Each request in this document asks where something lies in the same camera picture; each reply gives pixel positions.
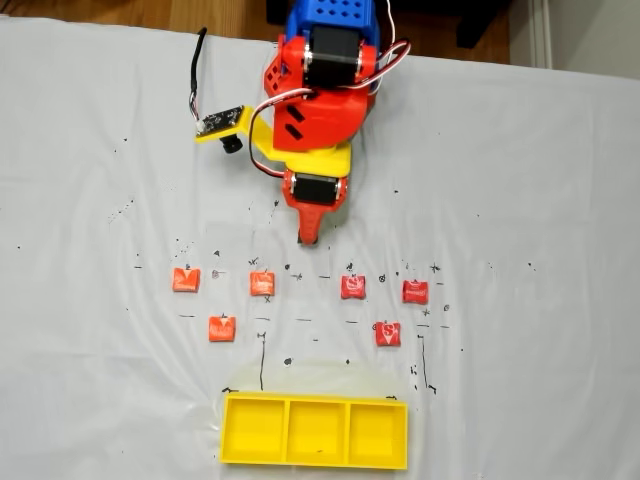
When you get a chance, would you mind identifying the camera board on yellow mount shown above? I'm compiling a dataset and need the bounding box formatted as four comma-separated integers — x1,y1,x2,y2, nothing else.
193,104,287,164

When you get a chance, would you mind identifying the white tablecloth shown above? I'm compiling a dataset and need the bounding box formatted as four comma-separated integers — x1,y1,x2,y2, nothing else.
0,14,640,480

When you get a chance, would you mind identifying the orange candy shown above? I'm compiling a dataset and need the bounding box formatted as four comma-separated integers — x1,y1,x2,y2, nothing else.
171,267,202,295
207,315,237,344
249,271,277,297

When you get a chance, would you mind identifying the forearm servo wire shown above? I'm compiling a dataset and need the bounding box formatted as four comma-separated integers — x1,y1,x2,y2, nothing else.
372,0,414,84

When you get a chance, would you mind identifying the yellow three-compartment box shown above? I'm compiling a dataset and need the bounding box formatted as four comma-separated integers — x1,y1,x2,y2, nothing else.
218,392,410,472

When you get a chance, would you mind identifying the gripper servo wire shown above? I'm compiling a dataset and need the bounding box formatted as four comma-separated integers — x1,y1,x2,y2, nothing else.
248,87,315,179

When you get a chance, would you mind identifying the red candy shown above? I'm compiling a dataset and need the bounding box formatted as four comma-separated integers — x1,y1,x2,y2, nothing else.
340,274,367,301
374,320,402,348
402,279,430,305

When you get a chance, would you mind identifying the black camera cable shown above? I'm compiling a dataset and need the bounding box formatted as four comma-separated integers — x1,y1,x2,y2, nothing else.
188,25,210,126

